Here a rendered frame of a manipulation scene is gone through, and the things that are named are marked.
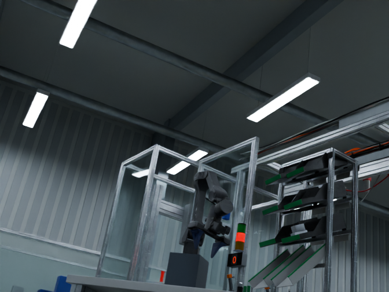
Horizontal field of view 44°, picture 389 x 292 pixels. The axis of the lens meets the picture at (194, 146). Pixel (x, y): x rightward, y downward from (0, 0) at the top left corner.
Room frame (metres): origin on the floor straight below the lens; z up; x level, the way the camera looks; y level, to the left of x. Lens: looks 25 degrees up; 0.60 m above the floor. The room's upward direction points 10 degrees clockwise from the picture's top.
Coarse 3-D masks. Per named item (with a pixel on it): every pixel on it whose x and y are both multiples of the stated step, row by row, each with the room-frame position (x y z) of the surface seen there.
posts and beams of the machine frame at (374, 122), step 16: (384, 112) 2.35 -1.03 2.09; (352, 128) 2.54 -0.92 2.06; (368, 128) 2.49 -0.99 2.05; (384, 128) 2.47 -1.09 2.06; (304, 144) 2.88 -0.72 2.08; (320, 144) 2.79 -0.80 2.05; (272, 160) 3.17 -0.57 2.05; (384, 160) 2.92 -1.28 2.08; (368, 176) 3.06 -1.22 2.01; (288, 192) 3.69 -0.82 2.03; (304, 288) 3.57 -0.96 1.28
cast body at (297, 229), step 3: (297, 222) 2.07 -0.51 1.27; (294, 225) 2.08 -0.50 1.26; (297, 225) 2.06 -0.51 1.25; (300, 225) 2.06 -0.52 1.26; (303, 225) 2.07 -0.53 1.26; (291, 228) 2.10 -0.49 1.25; (294, 228) 2.07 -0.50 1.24; (297, 228) 2.06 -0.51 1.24; (300, 228) 2.07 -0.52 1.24; (303, 228) 2.07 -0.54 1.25; (294, 231) 2.08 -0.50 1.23; (297, 231) 2.06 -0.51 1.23; (300, 231) 2.07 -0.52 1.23; (303, 231) 2.07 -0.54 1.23; (306, 231) 2.07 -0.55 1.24; (291, 234) 2.09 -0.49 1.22; (294, 234) 2.07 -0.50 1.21; (297, 234) 2.06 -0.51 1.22
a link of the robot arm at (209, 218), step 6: (210, 216) 1.93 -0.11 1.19; (192, 222) 1.90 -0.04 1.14; (198, 222) 1.87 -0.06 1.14; (192, 228) 1.93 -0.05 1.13; (204, 228) 1.92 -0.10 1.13; (210, 234) 1.94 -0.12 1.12; (216, 234) 1.94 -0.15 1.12; (222, 240) 1.97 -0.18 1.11; (228, 240) 1.96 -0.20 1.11; (222, 246) 2.01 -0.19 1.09
